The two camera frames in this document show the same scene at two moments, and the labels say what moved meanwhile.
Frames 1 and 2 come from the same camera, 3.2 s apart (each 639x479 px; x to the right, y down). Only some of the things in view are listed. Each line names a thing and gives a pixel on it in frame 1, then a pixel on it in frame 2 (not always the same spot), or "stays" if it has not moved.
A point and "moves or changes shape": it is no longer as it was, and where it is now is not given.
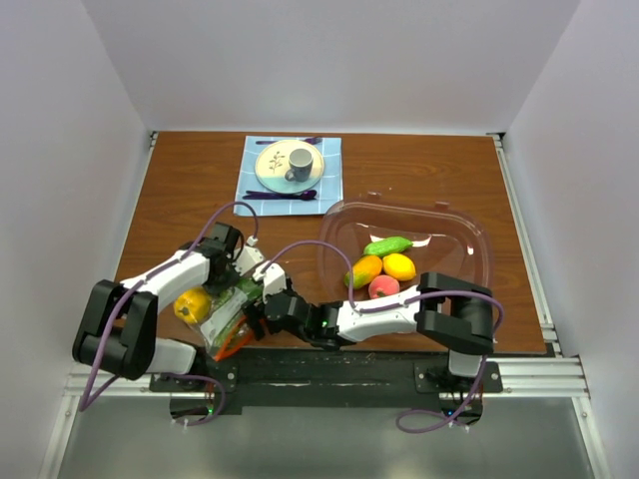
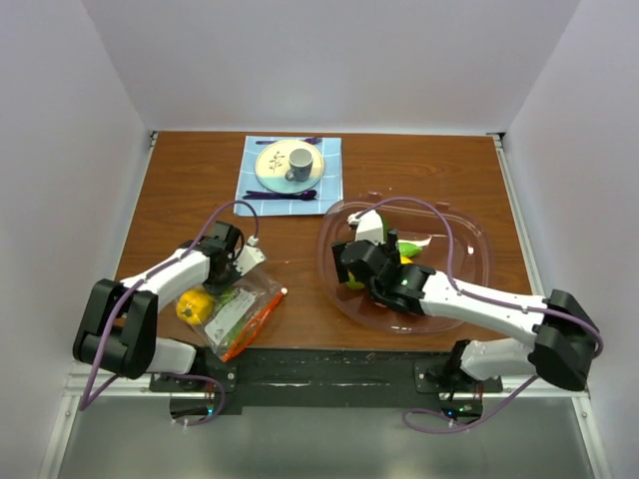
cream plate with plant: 273,162 stays
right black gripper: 254,312 to 388,248
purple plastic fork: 312,140 stays
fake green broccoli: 252,289 to 384,227
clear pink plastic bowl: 392,242 stays
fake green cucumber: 386,245 moves or changes shape
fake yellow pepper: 193,303 stays
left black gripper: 234,277 stays
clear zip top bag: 225,330 stays
